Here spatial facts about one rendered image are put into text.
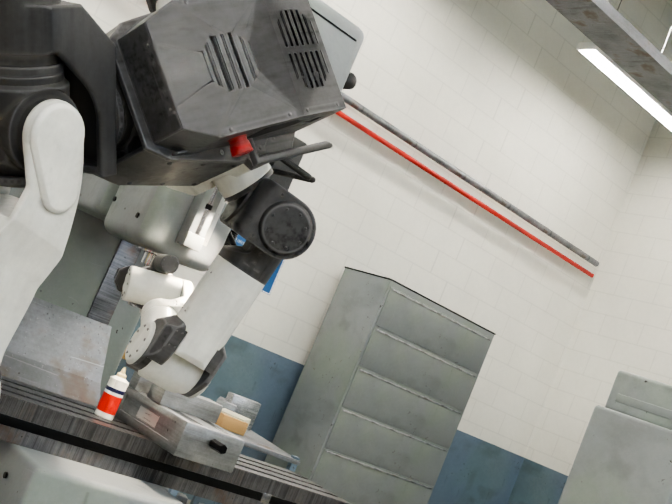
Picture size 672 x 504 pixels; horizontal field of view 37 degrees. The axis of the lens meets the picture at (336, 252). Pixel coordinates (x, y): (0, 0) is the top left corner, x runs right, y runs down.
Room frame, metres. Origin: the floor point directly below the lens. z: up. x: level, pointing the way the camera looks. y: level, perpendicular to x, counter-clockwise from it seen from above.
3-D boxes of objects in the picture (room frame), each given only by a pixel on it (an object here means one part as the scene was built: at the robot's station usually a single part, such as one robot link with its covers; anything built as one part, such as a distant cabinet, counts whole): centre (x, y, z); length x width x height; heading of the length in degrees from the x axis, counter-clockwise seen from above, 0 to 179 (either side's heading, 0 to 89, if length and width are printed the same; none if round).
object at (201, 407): (2.12, 0.17, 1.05); 0.15 x 0.06 x 0.04; 128
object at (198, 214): (1.98, 0.28, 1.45); 0.04 x 0.04 x 0.21; 37
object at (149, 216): (2.07, 0.35, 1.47); 0.21 x 0.19 x 0.32; 127
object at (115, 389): (2.08, 0.31, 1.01); 0.04 x 0.04 x 0.11
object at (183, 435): (2.14, 0.19, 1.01); 0.35 x 0.15 x 0.11; 38
